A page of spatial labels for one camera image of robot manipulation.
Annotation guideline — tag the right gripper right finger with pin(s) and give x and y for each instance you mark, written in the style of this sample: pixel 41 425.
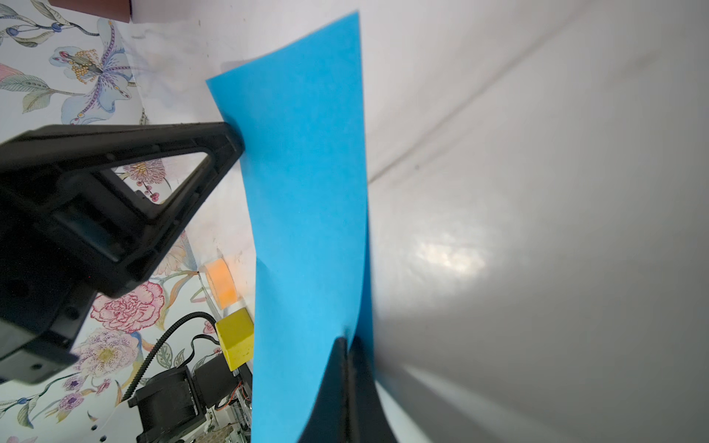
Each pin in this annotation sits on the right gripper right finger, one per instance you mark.
pixel 367 422

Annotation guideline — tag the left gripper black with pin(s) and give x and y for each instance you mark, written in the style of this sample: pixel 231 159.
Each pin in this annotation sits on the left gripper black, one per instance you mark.
pixel 98 205

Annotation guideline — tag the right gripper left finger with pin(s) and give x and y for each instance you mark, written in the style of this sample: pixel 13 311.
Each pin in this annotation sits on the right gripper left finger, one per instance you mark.
pixel 329 417

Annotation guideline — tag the blue square paper sheet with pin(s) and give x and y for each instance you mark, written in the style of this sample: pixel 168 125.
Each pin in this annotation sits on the blue square paper sheet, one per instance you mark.
pixel 300 112

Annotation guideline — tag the yellow block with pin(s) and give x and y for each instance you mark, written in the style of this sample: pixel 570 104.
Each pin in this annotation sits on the yellow block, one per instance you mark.
pixel 236 336

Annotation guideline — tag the orange tape roll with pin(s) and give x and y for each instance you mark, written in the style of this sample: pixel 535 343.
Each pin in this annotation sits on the orange tape roll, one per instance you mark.
pixel 221 283

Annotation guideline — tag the brown wooden metronome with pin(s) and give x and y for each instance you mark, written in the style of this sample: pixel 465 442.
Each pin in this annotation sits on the brown wooden metronome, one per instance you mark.
pixel 119 10

